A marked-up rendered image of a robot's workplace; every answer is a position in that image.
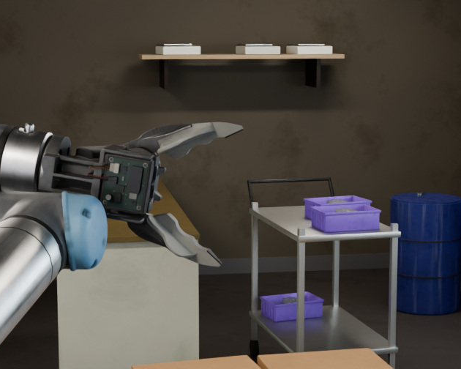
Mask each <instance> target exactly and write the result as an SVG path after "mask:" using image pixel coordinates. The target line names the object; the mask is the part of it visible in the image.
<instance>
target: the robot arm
mask: <svg viewBox="0 0 461 369"><path fill-rule="evenodd" d="M242 130H244V128H243V127H242V126H241V125H237V124H231V123H227V122H209V123H197V124H175V125H165V126H161V127H155V128H153V129H151V130H148V131H147V132H145V133H144V134H142V135H141V136H140V137H139V138H137V139H135V140H134V141H129V142H128V143H125V144H124V145H115V144H112V145H110V146H81V147H78V148H77V149H76V154H75V155H74V156H71V143H70V139H69V138H68V137H66V136H61V135H53V134H52V133H48V132H43V131H39V130H38V131H35V132H34V125H33V124H32V123H26V124H25V128H22V127H16V126H10V125H6V124H0V344H1V343H2V342H3V340H4V339H5V338H6V337H7V336H8V334H10V332H11V331H12V330H13V328H14V327H15V326H16V325H17V323H18V322H19V321H20V320H21V319H22V318H23V316H24V315H25V314H26V313H27V311H28V310H29V309H30V308H31V306H32V305H33V304H34V303H35V302H36V301H37V299H38V298H39V297H40V296H41V294H42V293H43V292H44V290H45V289H46V288H47V287H48V286H49V285H50V284H51V282H52V281H53V280H54V278H55V277H56V276H57V275H58V274H59V273H60V271H61V270H62V269H70V271H75V270H76V269H93V268H95V267H96V266H97V265H98V263H99V262H100V261H101V260H102V257H103V255H104V252H105V247H106V243H107V237H108V224H107V218H110V219H114V220H122V221H127V225H128V226H129V228H130V229H131V231H132V232H134V233H135V234H136V235H137V236H139V237H140V238H142V239H145V240H146V241H149V242H152V243H154V244H157V245H161V246H163V247H166V248H167V249H169V251H171V252H172V253H174V254H175V255H176V256H178V257H183V258H186V259H188V260H191V261H194V262H195V263H198V264H202V265H206V266H212V267H219V266H220V265H221V264H222V262H221V261H220V260H219V259H218V257H216V256H215V254H214V253H213V252H212V251H211V249H208V248H206V247H203V246H201V245H199V244H198V242H197V241H196V239H195V237H194V236H191V235H189V234H186V233H185V232H183V231H182V229H181V228H180V226H179V224H178V220H177V219H176V218H175V217H174V216H173V215H172V214H171V213H169V212H167V213H163V214H159V215H152V214H151V213H149V211H151V208H152V204H153V203H154V201H160V200H161V199H162V196H161V195H160V194H159V193H158V192H157V186H158V181H159V176H160V174H163V173H164V172H166V167H160V156H158V155H157V154H156V153H155V152H157V153H158V154H162V153H165V154H167V155H168V156H170V157H172V158H173V159H178V158H180V157H183V156H185V155H186V154H188V153H189V151H190V150H191V148H192V147H194V146H197V145H200V144H205V145H206V144H209V143H210V142H211V141H212V140H214V139H215V138H224V137H225V138H227V137H229V136H231V135H234V134H236V133H238V132H241V131H242ZM115 212H118V213H115Z"/></svg>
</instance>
